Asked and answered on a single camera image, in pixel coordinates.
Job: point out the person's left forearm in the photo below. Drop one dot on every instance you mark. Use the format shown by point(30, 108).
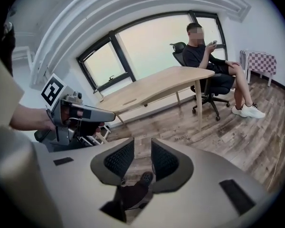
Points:
point(31, 117)

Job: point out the black framed window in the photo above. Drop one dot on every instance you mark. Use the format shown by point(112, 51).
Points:
point(145, 46)

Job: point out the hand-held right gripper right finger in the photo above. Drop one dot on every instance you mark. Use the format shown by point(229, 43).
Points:
point(204, 186)

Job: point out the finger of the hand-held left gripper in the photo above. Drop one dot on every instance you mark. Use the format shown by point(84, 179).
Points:
point(102, 115)

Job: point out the light wooden desk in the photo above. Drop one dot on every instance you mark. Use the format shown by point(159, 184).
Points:
point(156, 84)

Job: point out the person's black clothing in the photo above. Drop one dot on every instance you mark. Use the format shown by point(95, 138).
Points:
point(135, 193)

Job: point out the person's right black shoe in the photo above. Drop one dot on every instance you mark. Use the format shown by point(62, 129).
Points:
point(147, 177)

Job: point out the white shelf rack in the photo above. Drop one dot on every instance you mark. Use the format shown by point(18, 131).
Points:
point(100, 135)

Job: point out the black office chair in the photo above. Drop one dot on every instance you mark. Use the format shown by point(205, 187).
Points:
point(218, 84)

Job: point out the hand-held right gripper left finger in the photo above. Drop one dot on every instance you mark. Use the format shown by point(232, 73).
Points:
point(73, 186)

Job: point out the person's left hand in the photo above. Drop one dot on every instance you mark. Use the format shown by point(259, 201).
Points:
point(71, 116)

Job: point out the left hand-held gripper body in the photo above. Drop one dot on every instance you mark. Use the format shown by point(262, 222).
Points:
point(52, 90)

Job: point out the checkered cloth table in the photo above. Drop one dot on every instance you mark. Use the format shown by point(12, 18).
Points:
point(261, 62)

